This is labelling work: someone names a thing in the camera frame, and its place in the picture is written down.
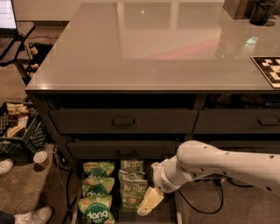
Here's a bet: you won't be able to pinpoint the green kettle chip bag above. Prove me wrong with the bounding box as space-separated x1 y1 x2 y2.
120 179 148 212
121 159 144 172
118 170 144 180

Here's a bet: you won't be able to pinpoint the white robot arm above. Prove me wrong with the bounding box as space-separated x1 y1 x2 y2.
137 140 280 216

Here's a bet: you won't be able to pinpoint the open bottom left drawer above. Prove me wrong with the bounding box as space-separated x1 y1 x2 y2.
71 163 178 224

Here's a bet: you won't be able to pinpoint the back green Dang chip bag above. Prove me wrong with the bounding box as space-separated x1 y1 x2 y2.
83 162 115 178

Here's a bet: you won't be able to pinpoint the green dang chip bag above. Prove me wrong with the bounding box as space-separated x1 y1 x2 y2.
83 162 115 178
78 194 115 224
81 177 115 197

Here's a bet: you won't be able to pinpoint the front green Dang chip bag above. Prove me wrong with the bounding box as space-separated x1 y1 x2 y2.
78 194 115 224

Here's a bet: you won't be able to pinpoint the middle green Dang chip bag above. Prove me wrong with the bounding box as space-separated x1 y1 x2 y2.
81 177 115 197

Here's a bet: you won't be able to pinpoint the middle left dark drawer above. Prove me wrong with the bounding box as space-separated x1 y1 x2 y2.
66 140 179 159

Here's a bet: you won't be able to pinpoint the top left dark drawer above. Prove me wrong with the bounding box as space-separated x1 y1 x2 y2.
49 108 198 134

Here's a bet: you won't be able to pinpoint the top right dark drawer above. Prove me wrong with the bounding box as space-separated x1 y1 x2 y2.
193 108 280 134

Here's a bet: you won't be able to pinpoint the white shoe lower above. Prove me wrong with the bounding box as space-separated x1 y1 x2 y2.
15 206 53 224

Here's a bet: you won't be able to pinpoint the paper coffee cup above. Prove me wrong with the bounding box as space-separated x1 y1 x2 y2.
33 151 49 167

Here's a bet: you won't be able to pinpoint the black plastic crate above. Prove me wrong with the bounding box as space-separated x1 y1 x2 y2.
0 102 48 156

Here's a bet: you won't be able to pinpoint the snack packets in crate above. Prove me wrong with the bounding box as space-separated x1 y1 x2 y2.
6 103 29 137

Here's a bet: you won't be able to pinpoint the black white fiducial marker board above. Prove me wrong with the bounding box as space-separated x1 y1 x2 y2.
251 56 280 88

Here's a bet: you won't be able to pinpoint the brown wooden box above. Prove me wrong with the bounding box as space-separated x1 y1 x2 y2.
223 0 256 19

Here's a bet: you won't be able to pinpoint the black mesh cup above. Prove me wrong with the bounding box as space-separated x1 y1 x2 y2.
249 0 277 26

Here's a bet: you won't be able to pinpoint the black laptop stand table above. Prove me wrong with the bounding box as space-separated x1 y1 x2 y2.
0 22 35 85

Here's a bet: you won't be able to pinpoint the open laptop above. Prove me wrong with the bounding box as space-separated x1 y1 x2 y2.
0 0 18 59

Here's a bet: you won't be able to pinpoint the black power cable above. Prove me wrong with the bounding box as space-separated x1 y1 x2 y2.
178 178 255 215

